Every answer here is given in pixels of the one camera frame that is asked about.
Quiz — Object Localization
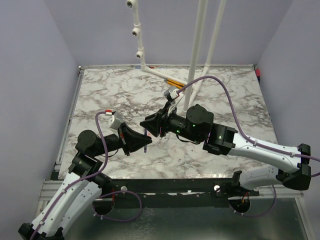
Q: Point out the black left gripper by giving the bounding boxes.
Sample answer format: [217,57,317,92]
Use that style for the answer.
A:
[93,121,153,157]

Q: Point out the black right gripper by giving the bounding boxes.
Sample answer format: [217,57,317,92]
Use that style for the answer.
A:
[139,102,201,144]

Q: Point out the purple gel pen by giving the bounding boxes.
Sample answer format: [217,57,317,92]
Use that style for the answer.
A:
[143,129,148,153]

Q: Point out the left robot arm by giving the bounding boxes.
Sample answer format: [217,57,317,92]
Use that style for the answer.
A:
[18,123,152,240]

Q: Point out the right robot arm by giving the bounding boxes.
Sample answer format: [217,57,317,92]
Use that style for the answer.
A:
[140,104,312,196]

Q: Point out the yellow utility knife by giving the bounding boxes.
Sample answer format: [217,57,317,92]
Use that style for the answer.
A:
[164,78,185,89]

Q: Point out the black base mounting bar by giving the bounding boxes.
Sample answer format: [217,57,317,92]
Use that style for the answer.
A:
[102,178,259,208]

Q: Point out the red black clamp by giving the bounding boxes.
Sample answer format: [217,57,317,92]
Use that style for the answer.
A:
[255,68,261,83]

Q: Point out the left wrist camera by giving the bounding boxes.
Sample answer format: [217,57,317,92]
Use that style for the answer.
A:
[108,111,124,134]

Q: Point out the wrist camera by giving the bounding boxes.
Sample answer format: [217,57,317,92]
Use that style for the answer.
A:
[108,111,124,134]
[164,86,184,116]

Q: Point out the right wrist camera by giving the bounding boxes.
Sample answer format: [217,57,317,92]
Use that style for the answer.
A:
[164,86,184,116]

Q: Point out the white PVC pipe frame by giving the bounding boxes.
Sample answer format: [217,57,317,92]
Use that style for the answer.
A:
[125,0,227,112]

